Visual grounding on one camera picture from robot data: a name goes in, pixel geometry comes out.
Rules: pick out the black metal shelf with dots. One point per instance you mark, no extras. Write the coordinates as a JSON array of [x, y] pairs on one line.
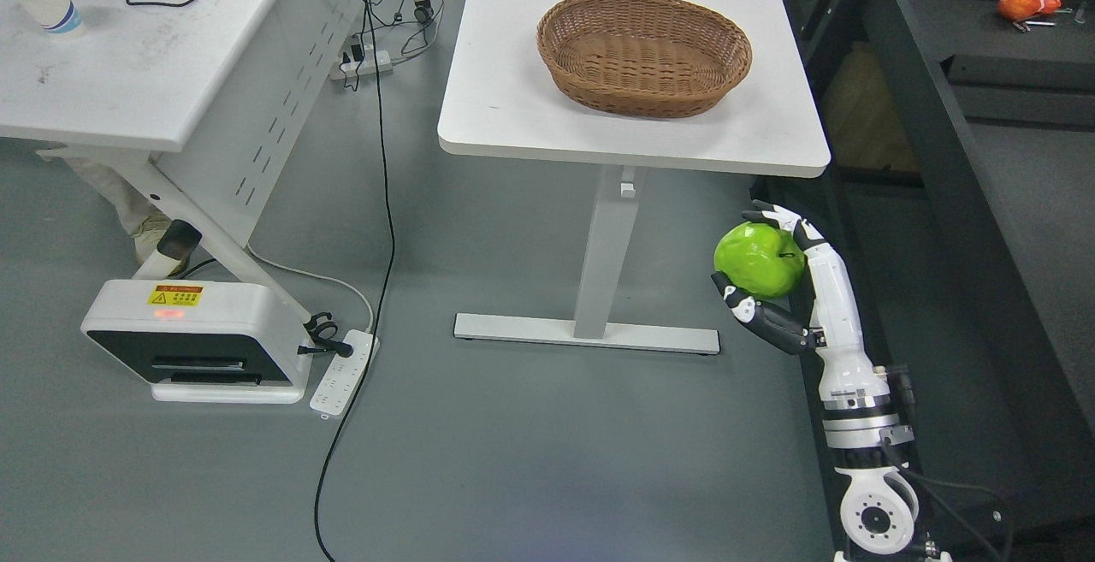
[[977, 272]]

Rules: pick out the person's shoe and leg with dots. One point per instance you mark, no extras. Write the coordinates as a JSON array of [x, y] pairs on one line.
[[144, 223]]

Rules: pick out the green apple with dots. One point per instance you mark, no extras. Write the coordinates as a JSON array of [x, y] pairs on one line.
[[763, 260]]

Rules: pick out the white standing desk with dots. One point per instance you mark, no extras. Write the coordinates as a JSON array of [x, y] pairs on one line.
[[501, 101]]

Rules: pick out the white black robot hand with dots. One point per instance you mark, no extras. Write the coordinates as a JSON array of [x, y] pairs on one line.
[[834, 333]]

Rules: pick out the white far power strip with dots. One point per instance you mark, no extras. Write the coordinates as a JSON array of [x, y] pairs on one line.
[[357, 61]]

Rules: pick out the white left desk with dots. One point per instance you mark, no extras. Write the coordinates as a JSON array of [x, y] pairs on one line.
[[198, 107]]

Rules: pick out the brown wicker basket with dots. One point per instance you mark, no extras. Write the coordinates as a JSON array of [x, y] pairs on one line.
[[648, 58]]

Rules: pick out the orange toy on shelf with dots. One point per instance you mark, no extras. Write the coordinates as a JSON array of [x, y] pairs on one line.
[[1020, 10]]

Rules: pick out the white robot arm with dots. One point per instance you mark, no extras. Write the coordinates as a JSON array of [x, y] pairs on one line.
[[880, 508]]

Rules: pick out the white floor power strip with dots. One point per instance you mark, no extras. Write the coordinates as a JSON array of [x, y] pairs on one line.
[[337, 386]]

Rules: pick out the white box device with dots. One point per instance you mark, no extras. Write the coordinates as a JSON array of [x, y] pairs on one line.
[[203, 341]]

